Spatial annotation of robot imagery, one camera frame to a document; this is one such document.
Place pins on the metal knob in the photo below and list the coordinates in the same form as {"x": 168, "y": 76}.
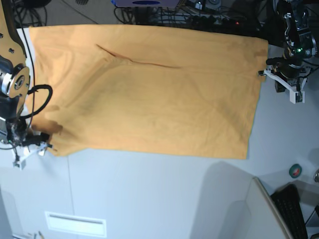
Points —
{"x": 316, "y": 176}

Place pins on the black keyboard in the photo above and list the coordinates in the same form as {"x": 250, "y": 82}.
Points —
{"x": 287, "y": 202}

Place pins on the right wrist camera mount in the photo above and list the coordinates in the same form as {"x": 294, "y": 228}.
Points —
{"x": 19, "y": 161}

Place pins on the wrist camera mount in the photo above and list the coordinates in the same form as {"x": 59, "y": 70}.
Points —
{"x": 19, "y": 161}
{"x": 296, "y": 88}

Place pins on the orange t-shirt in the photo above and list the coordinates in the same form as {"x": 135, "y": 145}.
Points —
{"x": 148, "y": 89}

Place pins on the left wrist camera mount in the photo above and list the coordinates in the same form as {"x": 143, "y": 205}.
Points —
{"x": 296, "y": 88}

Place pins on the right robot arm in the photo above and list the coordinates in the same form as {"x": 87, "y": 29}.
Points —
{"x": 16, "y": 85}

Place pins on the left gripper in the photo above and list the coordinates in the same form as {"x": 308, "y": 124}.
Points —
{"x": 287, "y": 70}

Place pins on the white partition panel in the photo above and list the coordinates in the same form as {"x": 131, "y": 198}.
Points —
{"x": 267, "y": 222}

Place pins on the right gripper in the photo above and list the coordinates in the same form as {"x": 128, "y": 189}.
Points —
{"x": 18, "y": 134}

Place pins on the green tape roll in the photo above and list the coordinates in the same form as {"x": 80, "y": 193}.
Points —
{"x": 295, "y": 171}

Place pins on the white recessed table tray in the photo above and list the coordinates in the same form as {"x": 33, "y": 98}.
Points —
{"x": 84, "y": 226}

